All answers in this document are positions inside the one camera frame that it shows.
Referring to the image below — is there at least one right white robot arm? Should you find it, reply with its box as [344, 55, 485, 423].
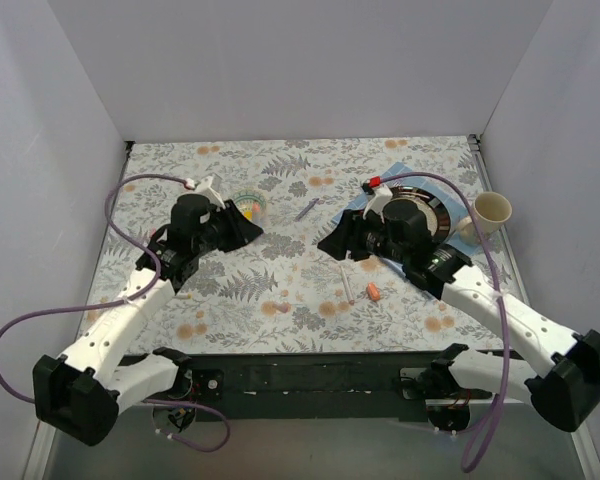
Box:
[317, 200, 600, 432]

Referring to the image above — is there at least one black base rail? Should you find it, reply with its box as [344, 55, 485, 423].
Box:
[144, 353, 501, 424]

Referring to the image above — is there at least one orange pen cap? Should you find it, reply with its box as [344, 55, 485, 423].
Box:
[366, 283, 381, 302]

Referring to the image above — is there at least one purple pen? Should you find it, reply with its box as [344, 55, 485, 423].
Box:
[294, 198, 319, 222]

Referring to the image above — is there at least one patterned glass bowl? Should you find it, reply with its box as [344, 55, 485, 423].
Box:
[230, 188, 267, 226]

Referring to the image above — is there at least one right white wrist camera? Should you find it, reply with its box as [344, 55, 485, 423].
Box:
[362, 176, 393, 219]

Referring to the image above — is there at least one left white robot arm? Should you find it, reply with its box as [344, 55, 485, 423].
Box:
[33, 194, 263, 446]

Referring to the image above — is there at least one purple pen cap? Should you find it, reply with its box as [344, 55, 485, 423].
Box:
[272, 302, 290, 313]

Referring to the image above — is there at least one floral table mat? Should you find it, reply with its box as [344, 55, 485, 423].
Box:
[90, 136, 501, 354]

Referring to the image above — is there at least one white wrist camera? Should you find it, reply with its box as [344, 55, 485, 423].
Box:
[362, 176, 393, 219]
[184, 175, 225, 209]

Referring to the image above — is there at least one dark striped plate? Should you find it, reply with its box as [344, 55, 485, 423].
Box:
[390, 186, 452, 243]

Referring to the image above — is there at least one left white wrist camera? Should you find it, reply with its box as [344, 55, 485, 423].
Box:
[184, 175, 225, 209]

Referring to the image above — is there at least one pink white pen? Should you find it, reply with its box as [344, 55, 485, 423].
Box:
[339, 266, 355, 305]

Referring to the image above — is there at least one blue checked cloth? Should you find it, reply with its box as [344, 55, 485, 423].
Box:
[330, 161, 481, 301]

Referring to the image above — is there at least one cream ceramic mug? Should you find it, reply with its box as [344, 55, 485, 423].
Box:
[456, 191, 512, 246]

